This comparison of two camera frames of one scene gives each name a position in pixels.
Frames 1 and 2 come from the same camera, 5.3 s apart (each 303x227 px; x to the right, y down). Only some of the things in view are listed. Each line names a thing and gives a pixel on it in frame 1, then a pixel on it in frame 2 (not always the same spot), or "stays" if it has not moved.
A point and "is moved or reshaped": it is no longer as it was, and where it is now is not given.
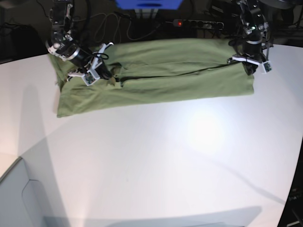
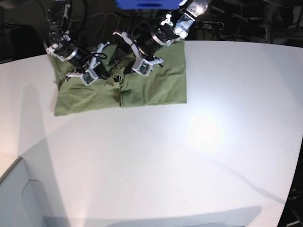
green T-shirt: (150, 72) is moved or reshaped
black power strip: (198, 23) stays
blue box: (149, 4) stays
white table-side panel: (22, 201) stays
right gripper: (91, 62) stays
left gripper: (253, 53) → (144, 48)
